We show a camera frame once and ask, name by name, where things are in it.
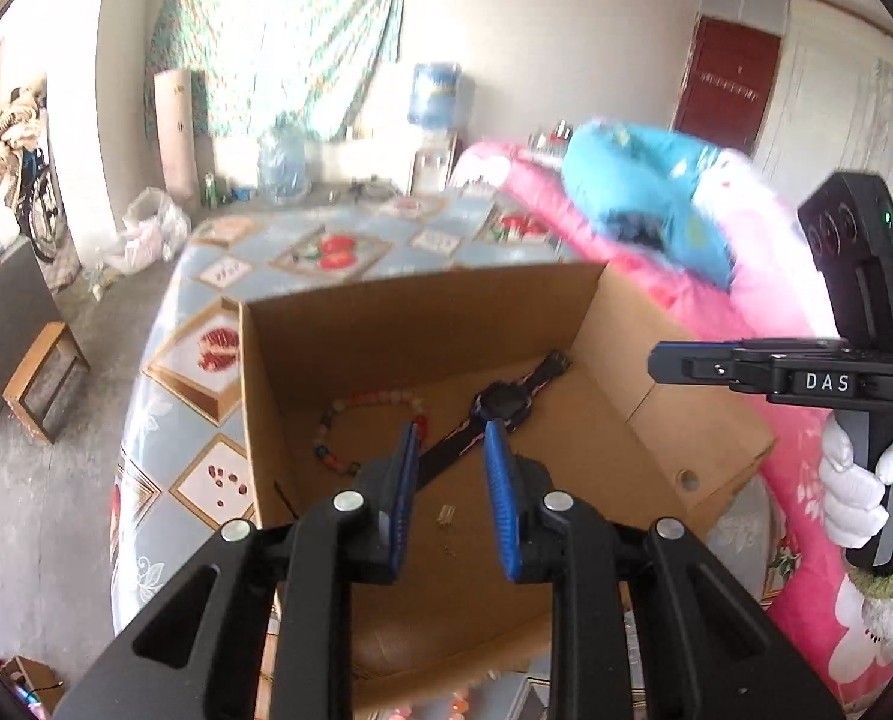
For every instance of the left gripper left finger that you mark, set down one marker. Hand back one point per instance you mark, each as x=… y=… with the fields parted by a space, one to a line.
x=388 y=485

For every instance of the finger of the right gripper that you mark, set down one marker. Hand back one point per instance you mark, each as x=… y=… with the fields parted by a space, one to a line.
x=727 y=363

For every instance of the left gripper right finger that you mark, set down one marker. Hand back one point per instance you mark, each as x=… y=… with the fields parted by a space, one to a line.
x=517 y=486

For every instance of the black wristwatch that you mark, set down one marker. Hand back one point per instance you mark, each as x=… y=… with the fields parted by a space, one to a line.
x=509 y=401

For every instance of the white gloved right hand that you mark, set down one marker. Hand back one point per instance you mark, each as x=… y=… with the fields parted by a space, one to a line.
x=853 y=513

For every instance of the brown cardboard box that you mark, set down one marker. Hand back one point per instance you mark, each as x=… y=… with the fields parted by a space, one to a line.
x=606 y=432

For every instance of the blue patterned pillow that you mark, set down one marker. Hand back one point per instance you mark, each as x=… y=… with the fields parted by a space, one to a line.
x=635 y=183

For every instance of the floral fruit-print bedsheet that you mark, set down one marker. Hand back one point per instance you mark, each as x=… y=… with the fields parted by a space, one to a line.
x=185 y=468

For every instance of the dark red door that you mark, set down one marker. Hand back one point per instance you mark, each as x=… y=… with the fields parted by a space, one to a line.
x=729 y=80

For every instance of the white water dispenser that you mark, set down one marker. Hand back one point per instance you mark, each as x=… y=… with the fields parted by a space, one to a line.
x=433 y=162

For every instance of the clear water jug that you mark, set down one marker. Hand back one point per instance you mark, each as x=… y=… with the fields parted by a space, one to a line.
x=282 y=162

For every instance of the white plastic bag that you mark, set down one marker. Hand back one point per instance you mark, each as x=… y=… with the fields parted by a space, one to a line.
x=155 y=230

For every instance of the small wooden stool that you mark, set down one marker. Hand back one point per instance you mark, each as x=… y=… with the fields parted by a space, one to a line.
x=40 y=377

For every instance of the bicycle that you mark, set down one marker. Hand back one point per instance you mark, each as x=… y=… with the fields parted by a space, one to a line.
x=38 y=208

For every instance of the rolled white mat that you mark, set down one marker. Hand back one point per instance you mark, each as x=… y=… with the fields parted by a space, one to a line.
x=175 y=133

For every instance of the green floral curtain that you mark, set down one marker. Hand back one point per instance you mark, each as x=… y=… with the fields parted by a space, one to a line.
x=254 y=63

